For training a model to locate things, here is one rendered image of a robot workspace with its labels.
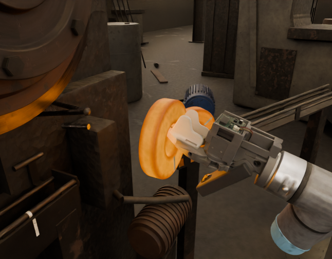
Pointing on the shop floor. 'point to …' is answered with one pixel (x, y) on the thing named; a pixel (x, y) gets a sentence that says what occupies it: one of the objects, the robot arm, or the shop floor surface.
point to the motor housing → (159, 225)
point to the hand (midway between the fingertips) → (166, 129)
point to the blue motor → (200, 98)
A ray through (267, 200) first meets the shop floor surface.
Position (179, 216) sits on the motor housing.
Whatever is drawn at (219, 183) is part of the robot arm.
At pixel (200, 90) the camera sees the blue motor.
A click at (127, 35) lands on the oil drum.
